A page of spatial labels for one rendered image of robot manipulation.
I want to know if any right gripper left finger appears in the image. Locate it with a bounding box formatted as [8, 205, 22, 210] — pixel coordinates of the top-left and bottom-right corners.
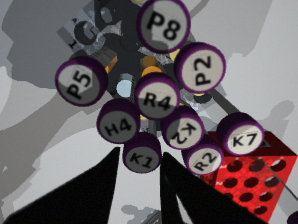
[3, 147, 120, 224]

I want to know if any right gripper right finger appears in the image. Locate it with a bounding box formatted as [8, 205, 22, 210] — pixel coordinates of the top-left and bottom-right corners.
[160, 152, 268, 224]

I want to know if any red rack with round wells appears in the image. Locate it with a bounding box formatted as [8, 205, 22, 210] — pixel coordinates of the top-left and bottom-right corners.
[200, 132, 298, 223]

